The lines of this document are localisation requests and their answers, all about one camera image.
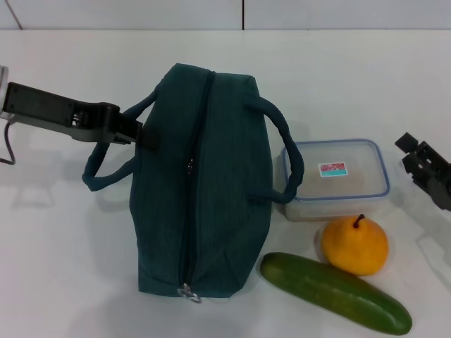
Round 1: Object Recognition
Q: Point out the dark teal fabric lunch bag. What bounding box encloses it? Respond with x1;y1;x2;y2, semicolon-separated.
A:
82;63;306;306

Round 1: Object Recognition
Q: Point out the orange yellow pear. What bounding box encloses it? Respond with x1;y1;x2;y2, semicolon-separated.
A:
319;213;390;277

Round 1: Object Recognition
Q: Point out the clear blue-rimmed food container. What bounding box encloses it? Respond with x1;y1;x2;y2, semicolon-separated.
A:
280;138;391;223

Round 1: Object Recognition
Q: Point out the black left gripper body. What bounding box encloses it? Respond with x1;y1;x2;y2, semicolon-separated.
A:
1;82;107;142

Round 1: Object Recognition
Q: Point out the green cucumber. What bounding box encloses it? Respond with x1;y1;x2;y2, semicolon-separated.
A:
259;252;414;336

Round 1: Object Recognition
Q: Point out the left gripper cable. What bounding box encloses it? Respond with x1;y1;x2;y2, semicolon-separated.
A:
0;119;17;166

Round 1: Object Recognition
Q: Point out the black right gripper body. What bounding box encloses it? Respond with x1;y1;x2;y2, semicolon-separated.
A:
410;140;451;212

